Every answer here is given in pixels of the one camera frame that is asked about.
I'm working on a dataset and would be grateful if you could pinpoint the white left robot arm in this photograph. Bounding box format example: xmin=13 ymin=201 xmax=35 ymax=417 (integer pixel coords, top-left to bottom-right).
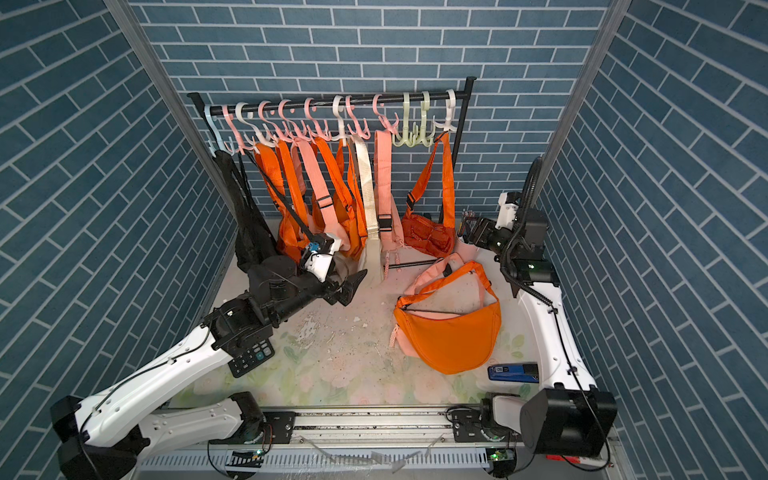
xmin=50 ymin=254 xmax=367 ymax=479

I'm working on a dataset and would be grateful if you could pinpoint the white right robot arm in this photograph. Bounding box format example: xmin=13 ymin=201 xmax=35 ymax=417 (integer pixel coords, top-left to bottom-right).
xmin=459 ymin=158 xmax=617 ymax=472

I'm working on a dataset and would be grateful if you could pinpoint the beige bag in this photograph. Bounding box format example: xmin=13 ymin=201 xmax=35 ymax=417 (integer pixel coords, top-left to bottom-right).
xmin=351 ymin=135 xmax=383 ymax=288

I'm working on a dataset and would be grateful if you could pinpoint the dark orange bag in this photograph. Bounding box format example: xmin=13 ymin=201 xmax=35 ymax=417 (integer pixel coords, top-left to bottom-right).
xmin=401 ymin=132 xmax=456 ymax=258

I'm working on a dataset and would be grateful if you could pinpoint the black bag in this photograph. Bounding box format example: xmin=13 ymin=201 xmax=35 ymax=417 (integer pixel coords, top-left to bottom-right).
xmin=214 ymin=150 xmax=278 ymax=273

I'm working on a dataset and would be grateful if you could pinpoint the orange bag left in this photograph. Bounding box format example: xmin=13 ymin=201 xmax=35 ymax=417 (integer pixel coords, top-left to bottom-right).
xmin=255 ymin=141 xmax=312 ymax=263

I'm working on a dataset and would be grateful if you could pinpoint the green hook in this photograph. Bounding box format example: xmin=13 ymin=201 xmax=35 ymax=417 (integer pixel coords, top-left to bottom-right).
xmin=393 ymin=92 xmax=417 ymax=148
xmin=415 ymin=91 xmax=435 ymax=147

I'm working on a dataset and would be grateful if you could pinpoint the white hook right end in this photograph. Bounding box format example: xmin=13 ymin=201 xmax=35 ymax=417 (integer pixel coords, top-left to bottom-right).
xmin=433 ymin=89 xmax=457 ymax=133

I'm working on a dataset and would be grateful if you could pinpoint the pink hook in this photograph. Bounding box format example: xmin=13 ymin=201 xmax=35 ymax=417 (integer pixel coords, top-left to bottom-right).
xmin=372 ymin=93 xmax=400 ymax=135

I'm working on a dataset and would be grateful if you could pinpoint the light blue hook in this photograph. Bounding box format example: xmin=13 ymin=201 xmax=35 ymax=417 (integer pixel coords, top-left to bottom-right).
xmin=203 ymin=104 xmax=227 ymax=151

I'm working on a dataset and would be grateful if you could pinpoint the black calculator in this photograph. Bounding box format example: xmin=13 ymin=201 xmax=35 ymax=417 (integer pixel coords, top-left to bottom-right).
xmin=228 ymin=340 xmax=275 ymax=378

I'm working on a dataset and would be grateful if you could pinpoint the blue card device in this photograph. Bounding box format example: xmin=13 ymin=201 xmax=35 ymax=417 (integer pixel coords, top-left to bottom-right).
xmin=487 ymin=363 xmax=539 ymax=383

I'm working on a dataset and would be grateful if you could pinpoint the black clothes rack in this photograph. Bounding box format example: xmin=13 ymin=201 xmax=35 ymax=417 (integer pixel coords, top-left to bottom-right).
xmin=190 ymin=78 xmax=474 ymax=259

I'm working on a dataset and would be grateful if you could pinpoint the red white marker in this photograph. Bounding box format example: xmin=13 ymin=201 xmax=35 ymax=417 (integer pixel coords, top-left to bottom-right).
xmin=545 ymin=455 xmax=605 ymax=468

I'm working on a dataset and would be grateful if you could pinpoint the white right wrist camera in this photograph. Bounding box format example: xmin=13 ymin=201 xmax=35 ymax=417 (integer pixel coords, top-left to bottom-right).
xmin=496 ymin=191 xmax=521 ymax=231

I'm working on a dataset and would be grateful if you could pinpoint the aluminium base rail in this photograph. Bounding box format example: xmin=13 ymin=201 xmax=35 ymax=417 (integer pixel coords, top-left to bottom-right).
xmin=130 ymin=405 xmax=632 ymax=479

